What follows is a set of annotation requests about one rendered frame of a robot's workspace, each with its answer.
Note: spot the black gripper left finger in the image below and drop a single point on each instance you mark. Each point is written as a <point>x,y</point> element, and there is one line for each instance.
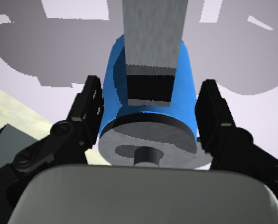
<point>66,144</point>

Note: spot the blue kettle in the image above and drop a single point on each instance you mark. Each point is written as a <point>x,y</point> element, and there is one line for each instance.
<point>149,118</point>

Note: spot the dark grey round disk with central stud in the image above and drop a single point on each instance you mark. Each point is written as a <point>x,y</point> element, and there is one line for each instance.
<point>201,158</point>

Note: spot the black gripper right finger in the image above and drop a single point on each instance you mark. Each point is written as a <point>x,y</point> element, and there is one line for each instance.
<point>234,146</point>

